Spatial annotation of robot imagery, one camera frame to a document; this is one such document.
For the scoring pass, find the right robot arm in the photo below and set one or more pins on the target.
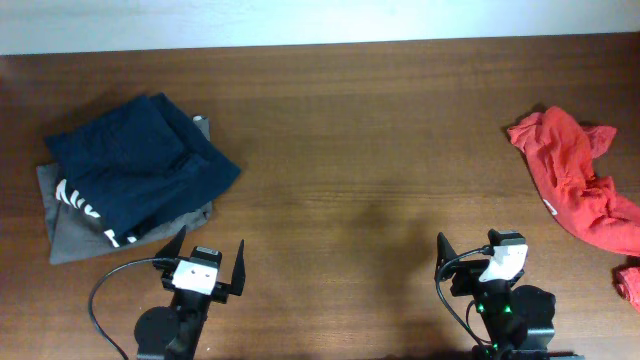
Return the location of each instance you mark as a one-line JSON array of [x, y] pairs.
[[518, 319]]

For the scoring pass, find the red cloth at edge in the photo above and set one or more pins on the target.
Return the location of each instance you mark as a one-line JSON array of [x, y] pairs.
[[627, 284]]

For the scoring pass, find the red orange t-shirt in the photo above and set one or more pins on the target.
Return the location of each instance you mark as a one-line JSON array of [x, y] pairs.
[[560, 155]]

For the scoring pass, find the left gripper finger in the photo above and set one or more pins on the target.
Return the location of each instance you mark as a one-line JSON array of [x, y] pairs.
[[173, 247], [239, 273]]

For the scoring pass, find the folded navy blue t-shirt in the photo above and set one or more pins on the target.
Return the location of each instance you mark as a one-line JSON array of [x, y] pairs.
[[139, 166]]

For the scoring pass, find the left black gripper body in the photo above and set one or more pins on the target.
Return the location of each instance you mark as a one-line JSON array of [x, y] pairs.
[[189, 299]]

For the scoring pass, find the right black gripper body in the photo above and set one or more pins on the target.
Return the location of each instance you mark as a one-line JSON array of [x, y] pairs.
[[468, 284]]

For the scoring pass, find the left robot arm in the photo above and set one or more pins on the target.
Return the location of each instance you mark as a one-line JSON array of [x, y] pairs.
[[173, 331]]

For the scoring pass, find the folded grey t-shirt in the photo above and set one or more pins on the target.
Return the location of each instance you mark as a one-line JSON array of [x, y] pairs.
[[76, 236]]

